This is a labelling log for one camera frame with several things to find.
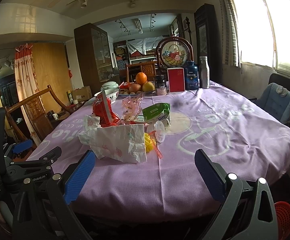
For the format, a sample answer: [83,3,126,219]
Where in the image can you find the white paper bag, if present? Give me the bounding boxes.
[78,124,147,164]

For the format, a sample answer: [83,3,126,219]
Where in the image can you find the red snack bag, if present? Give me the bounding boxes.
[92,91,121,128]

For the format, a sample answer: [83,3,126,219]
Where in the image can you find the yellow wrapper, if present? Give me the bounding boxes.
[144,133,163,159]

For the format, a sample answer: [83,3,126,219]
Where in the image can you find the clear plastic cup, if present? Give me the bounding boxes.
[147,119,170,143]

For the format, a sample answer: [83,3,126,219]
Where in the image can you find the green white packet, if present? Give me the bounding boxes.
[142,103,171,128]

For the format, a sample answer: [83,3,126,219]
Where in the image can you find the pink cellophane wrapper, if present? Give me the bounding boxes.
[122,93,143,124]

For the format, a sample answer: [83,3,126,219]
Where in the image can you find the red plastic trash basket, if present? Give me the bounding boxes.
[275,201,290,240]

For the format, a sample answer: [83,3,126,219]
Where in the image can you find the wooden armchair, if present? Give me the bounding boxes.
[6,85,85,149]

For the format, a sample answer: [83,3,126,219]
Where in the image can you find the purple tablecloth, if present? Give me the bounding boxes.
[30,83,290,220]

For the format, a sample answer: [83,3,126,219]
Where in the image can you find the cardboard box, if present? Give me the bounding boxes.
[72,86,92,102]

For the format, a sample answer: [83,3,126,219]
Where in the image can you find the white ceramic bowl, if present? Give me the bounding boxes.
[94,88,119,103]

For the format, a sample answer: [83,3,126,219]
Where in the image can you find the white lidded pot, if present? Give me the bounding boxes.
[101,81,119,90]

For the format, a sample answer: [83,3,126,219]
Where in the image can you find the blue fruit plate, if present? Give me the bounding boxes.
[118,89,155,97]

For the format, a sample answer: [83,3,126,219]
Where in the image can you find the blue cushioned chair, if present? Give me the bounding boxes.
[254,74,290,125]

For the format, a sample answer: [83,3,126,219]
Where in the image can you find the red apple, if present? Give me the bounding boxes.
[129,83,142,93]

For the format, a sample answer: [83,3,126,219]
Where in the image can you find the dark supplement jar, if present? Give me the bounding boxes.
[155,75,167,95]

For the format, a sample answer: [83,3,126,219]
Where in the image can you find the red box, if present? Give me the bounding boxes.
[167,68,185,93]

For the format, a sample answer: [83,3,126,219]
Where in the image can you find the blue fish oil bottle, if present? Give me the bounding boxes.
[184,61,199,90]

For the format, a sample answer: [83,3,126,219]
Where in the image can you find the silver metal bottle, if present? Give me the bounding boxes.
[199,56,210,89]

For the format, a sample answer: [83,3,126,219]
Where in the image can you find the yellow pear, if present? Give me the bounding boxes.
[142,81,155,93]

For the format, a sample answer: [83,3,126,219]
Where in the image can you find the orange fruit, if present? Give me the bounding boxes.
[135,72,148,86]

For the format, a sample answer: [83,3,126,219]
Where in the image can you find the wooden glass cabinet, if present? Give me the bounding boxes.
[74,23,114,94]

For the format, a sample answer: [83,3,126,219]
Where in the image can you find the wooden chair far side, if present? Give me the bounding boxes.
[125,61,157,82]

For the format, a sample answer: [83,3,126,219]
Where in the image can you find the window curtain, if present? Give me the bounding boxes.
[219,0,241,68]

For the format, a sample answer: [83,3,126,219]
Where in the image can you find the round framed fruit picture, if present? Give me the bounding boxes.
[155,37,194,69]

